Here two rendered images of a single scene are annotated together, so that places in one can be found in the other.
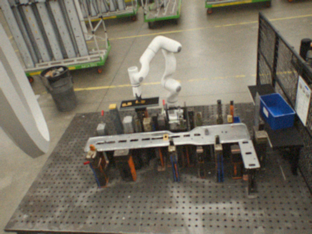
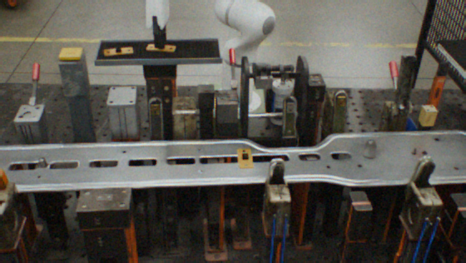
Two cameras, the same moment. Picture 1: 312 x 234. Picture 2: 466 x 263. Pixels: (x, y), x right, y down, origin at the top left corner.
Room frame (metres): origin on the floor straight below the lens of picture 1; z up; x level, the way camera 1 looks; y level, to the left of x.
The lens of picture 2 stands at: (0.77, 0.29, 1.87)
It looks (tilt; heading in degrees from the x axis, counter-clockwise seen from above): 35 degrees down; 344
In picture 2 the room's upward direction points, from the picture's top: 1 degrees clockwise
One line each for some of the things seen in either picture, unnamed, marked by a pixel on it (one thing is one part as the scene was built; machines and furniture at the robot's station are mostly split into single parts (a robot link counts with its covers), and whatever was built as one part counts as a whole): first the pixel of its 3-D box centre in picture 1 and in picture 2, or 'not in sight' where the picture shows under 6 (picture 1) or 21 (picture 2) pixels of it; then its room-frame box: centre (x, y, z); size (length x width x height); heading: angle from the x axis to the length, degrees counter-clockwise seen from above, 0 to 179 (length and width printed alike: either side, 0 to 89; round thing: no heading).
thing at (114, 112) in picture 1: (118, 126); (81, 119); (2.27, 0.36, 0.92); 0.08 x 0.08 x 0.44; 79
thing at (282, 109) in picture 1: (275, 110); not in sight; (1.77, -0.96, 1.10); 0.30 x 0.17 x 0.13; 177
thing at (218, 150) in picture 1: (218, 162); (410, 242); (1.57, -0.42, 0.87); 0.12 x 0.09 x 0.35; 169
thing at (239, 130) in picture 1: (163, 138); (237, 161); (1.84, -0.04, 1.00); 1.38 x 0.22 x 0.02; 79
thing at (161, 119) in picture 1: (164, 133); (226, 148); (2.05, -0.07, 0.89); 0.13 x 0.11 x 0.38; 169
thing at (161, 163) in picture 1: (159, 152); (215, 203); (1.86, 0.02, 0.84); 0.17 x 0.06 x 0.29; 169
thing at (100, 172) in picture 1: (98, 168); (12, 252); (1.77, 0.55, 0.88); 0.15 x 0.11 x 0.36; 169
